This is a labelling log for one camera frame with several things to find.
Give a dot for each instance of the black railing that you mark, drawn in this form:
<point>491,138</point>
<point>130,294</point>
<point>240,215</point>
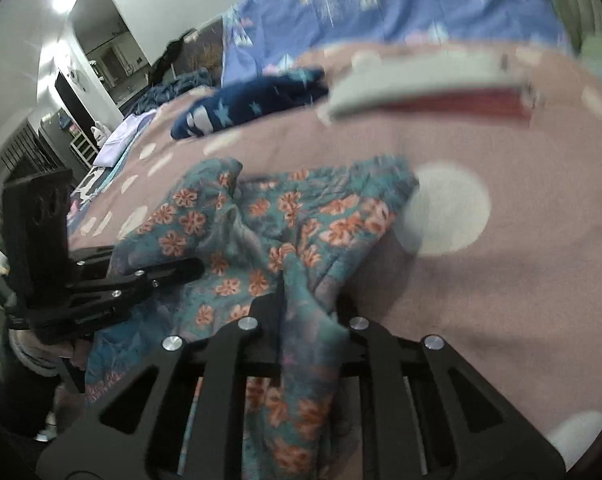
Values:
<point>28,155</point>

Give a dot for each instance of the grey folded garment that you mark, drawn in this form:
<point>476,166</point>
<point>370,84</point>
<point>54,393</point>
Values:
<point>421,80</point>

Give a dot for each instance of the teal floral garment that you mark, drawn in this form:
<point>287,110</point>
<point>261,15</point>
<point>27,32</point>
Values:
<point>301,230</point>

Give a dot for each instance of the lavender folded cloth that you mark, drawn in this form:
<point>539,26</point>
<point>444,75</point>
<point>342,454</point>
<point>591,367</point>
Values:
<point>123,137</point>

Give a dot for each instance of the person's left forearm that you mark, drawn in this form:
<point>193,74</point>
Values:
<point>31,355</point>

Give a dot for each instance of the black hanging clothing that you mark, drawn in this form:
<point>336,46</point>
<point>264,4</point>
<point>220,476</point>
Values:
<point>165,60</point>

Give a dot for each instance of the navy star-print garment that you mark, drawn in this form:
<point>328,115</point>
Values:
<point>246,102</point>

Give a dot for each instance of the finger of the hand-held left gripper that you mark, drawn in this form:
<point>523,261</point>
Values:
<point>93,257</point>
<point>171,270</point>

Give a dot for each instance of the red striped folded garment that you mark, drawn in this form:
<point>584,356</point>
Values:
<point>471,102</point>

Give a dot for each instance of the green pillow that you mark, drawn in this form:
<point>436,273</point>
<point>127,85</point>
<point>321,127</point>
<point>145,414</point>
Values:
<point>601,57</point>

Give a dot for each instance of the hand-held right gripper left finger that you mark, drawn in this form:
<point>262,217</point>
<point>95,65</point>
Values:
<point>266,320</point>

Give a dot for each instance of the dark padded headboard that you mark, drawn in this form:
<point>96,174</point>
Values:
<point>206,50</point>

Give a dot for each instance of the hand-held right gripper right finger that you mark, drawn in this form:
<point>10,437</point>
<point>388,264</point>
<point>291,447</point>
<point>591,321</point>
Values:
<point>366,340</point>

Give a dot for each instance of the purple patterned bed sheet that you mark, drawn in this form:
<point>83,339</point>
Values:
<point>406,5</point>

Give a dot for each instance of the pink polka-dot blanket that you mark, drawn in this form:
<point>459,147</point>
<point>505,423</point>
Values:
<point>481,285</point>

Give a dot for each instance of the white small rack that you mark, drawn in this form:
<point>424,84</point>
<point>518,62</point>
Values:
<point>86,149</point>

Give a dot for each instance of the dark blue rumpled blanket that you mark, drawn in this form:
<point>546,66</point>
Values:
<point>171,90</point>

